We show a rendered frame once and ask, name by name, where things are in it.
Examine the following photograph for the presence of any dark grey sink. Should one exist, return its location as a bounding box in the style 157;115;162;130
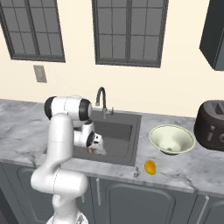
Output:
43;108;143;168

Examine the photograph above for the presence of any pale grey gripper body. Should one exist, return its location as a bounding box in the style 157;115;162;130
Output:
90;142;108;156

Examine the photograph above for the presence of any grey wall socket plate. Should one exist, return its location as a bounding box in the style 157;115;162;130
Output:
32;64;48;84

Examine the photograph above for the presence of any dark grey wall cupboard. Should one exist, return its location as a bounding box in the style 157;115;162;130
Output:
199;0;224;72

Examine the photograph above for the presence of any pale green bowl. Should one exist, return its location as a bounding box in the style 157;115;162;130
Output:
148;123;196;157

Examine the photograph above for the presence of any grey framed window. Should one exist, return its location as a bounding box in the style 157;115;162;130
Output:
0;0;66;63
91;0;170;69

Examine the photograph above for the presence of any black curved tap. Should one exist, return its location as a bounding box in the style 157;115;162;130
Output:
94;86;116;120

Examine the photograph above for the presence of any grey cupboard door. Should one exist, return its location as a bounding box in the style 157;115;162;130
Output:
88;176;200;224
186;193;224;224
0;162;92;224

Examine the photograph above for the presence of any orange yellow fruit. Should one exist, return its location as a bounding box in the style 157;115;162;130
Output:
143;158;158;176

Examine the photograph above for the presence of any dark brown toaster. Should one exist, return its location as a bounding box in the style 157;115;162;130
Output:
193;99;224;152

